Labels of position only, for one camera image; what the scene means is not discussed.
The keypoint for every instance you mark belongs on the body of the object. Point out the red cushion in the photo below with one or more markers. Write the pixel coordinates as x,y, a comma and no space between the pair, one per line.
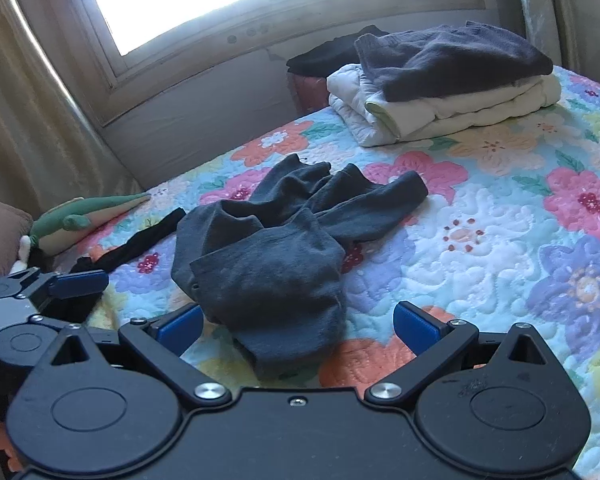
307,90

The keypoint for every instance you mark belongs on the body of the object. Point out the green plush toy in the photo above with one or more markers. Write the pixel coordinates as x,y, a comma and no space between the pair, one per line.
65,222

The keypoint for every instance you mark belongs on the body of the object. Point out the brown pillow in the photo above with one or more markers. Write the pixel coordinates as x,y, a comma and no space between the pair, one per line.
0,230

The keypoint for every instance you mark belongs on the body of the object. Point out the folded dark grey sweater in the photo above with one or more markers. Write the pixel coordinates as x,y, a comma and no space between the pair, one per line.
455,55

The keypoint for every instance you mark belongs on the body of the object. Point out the folded black cloth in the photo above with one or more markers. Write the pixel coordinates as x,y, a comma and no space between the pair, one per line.
325,55

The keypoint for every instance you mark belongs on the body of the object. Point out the floral quilted bedspread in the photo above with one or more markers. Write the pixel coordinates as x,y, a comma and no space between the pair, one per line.
505,240

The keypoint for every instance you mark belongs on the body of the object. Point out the dark grey long-sleeve garment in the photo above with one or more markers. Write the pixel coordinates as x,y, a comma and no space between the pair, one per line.
270,270

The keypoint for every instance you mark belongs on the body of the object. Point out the folded white quilted jacket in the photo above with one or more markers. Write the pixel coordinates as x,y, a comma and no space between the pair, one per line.
455,110

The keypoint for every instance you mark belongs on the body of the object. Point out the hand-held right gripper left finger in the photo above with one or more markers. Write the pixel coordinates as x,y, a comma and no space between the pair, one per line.
180,327

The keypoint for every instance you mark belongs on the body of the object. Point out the black stocking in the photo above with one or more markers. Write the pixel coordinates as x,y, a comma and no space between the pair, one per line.
135,245

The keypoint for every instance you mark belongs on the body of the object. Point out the shiny pale curtain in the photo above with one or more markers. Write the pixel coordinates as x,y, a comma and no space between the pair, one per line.
535,5

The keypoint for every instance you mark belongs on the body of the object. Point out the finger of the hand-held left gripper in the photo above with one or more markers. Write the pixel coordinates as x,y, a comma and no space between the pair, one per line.
77,282

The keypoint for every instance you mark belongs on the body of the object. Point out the beige curtain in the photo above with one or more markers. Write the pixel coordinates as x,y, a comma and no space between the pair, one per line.
20,110

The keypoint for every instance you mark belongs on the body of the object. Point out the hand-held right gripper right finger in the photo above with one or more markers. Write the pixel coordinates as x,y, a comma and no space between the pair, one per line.
415,332

